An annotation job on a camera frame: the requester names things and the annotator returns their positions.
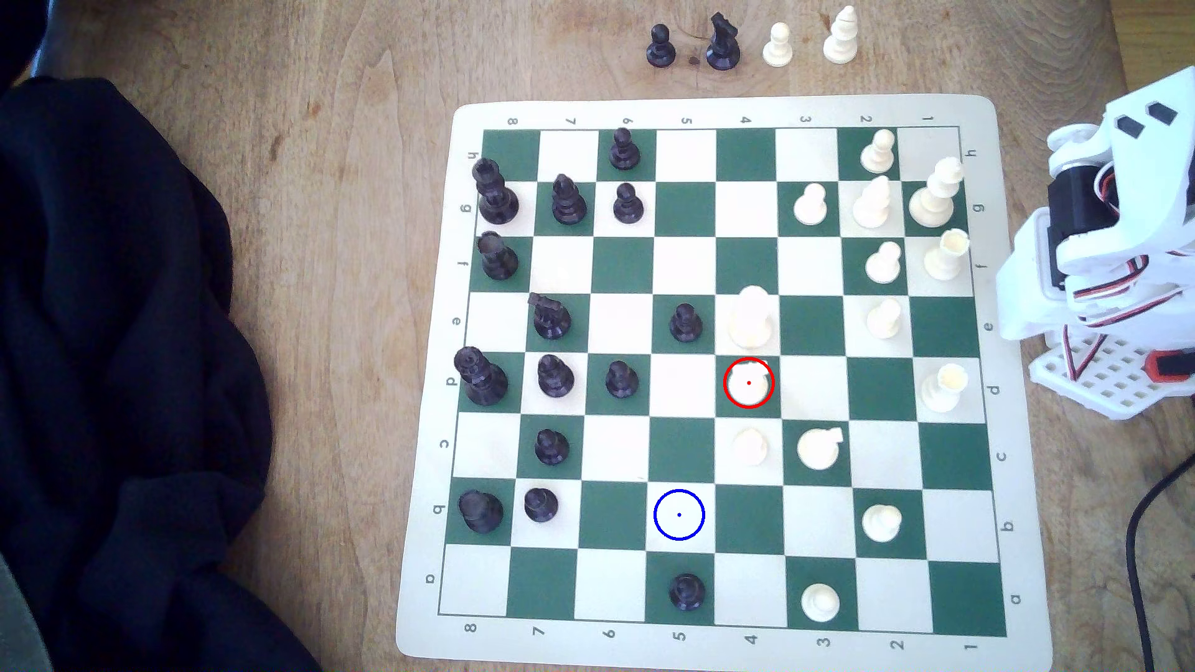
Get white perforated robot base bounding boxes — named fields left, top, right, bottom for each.
left=1029, top=322, right=1195, bottom=421

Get black knight chess piece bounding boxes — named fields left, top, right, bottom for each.
left=527, top=292, right=573, bottom=341
left=705, top=11, right=743, bottom=72

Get black queen chess piece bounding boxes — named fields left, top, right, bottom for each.
left=454, top=346, right=510, bottom=407

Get black rook chess piece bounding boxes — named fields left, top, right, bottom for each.
left=476, top=231, right=520, bottom=281
left=459, top=491, right=505, bottom=535

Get black bishop chess piece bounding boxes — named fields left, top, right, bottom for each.
left=551, top=174, right=589, bottom=226

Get green cream chess board mat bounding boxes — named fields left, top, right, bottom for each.
left=394, top=93, right=1054, bottom=672

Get tall white chess piece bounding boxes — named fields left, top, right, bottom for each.
left=726, top=286, right=776, bottom=350

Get black king chess piece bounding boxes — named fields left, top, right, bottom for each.
left=471, top=157, right=521, bottom=226

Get white knight chess piece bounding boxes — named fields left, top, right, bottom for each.
left=796, top=426, right=845, bottom=472

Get white bishop chess piece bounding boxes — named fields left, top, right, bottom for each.
left=851, top=175, right=893, bottom=231
left=822, top=4, right=860, bottom=65

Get white rook chess piece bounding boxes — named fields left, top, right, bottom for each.
left=924, top=228, right=972, bottom=282
left=919, top=363, right=969, bottom=414

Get white king chess piece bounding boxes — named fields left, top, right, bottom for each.
left=908, top=157, right=965, bottom=229

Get black cloth garment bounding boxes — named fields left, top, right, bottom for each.
left=0, top=77, right=323, bottom=672

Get red black clamp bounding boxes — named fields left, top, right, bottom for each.
left=1146, top=348, right=1195, bottom=384

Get grey fabric item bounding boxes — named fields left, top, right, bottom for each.
left=0, top=551, right=52, bottom=672

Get dark blue fabric item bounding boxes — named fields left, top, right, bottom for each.
left=0, top=0, right=52, bottom=87

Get black cable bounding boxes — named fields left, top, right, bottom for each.
left=1124, top=452, right=1195, bottom=672

